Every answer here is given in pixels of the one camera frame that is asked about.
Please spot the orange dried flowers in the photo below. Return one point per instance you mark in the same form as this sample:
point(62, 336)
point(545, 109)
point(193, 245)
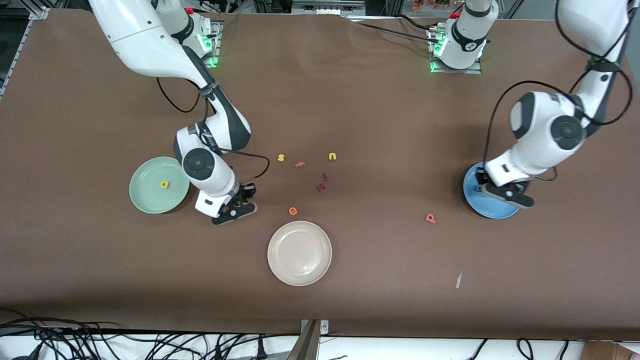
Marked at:
point(430, 5)

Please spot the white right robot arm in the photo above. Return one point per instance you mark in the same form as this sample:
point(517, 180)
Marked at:
point(140, 40)

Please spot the green plate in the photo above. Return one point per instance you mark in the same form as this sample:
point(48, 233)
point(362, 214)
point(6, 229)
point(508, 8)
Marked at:
point(150, 192)

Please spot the blue plate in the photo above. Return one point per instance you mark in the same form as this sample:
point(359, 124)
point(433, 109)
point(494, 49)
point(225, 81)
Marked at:
point(495, 214)

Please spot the grey metal post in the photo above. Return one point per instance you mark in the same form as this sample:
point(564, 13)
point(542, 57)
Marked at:
point(306, 347)

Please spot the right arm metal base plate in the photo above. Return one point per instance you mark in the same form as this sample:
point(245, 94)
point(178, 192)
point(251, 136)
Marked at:
point(216, 50)

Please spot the aluminium table edge rail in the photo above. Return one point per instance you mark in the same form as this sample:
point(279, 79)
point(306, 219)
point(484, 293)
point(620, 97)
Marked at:
point(22, 45)

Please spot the beige plate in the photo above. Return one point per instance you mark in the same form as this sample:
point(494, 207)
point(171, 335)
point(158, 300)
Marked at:
point(299, 253)

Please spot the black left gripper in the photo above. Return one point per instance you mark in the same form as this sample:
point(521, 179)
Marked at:
point(481, 177)

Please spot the silver metal box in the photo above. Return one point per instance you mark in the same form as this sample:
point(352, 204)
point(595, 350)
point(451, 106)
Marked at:
point(327, 6)

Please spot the cardboard box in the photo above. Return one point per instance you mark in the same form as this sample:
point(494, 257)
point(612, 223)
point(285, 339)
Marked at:
point(600, 351)

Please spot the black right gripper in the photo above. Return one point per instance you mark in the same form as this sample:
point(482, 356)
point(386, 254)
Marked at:
point(246, 192)

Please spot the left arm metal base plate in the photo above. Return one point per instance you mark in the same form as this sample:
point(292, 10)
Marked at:
point(477, 70)

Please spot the white paper scrap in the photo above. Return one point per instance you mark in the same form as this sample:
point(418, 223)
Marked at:
point(458, 280)

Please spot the pink foam letter p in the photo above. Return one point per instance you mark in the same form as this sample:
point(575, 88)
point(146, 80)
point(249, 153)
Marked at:
point(430, 218)

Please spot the dark red foam letter k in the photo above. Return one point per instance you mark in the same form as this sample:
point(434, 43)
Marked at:
point(321, 187)

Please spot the silver table edge bracket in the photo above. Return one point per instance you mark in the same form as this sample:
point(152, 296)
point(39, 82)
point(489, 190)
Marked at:
point(324, 327)

